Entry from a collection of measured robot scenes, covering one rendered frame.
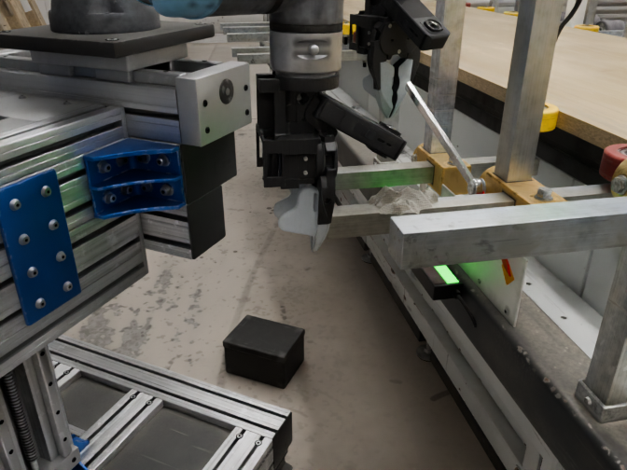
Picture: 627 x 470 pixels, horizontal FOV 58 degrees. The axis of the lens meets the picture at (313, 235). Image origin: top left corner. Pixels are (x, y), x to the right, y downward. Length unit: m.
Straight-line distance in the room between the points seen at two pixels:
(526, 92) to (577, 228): 0.31
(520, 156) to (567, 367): 0.26
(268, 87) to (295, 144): 0.06
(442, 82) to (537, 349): 0.45
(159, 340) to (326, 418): 0.64
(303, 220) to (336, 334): 1.29
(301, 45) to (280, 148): 0.11
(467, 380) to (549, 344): 0.78
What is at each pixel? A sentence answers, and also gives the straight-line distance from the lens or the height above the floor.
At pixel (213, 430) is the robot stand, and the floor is 0.21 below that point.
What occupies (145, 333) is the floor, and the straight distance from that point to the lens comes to 2.00.
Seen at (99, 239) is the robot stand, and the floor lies 0.78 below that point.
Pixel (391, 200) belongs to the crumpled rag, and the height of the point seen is 0.87.
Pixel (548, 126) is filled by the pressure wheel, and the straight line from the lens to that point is 1.02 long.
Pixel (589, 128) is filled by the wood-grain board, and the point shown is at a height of 0.89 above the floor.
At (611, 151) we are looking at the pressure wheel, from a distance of 0.84.
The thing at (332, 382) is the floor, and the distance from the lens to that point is 1.73.
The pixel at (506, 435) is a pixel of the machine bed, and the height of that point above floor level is 0.17.
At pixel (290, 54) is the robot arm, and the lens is 0.59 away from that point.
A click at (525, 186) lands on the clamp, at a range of 0.78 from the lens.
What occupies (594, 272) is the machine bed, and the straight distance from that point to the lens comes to 1.02.
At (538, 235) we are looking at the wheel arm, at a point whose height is 0.95.
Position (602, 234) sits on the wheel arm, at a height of 0.94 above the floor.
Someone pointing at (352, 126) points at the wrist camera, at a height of 0.97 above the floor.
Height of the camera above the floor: 1.14
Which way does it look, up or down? 27 degrees down
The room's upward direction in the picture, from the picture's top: straight up
